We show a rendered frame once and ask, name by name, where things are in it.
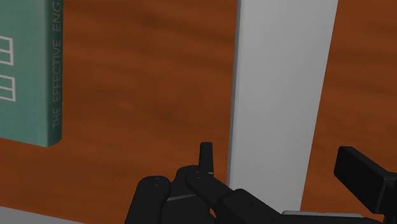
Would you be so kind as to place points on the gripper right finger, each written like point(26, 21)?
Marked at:
point(366, 176)

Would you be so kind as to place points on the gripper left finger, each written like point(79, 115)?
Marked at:
point(198, 192)

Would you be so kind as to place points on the white flat rectangular box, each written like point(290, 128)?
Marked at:
point(276, 102)

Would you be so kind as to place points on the brown wooden table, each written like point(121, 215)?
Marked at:
point(145, 86)

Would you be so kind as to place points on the teal hardcover book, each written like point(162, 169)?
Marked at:
point(28, 77)

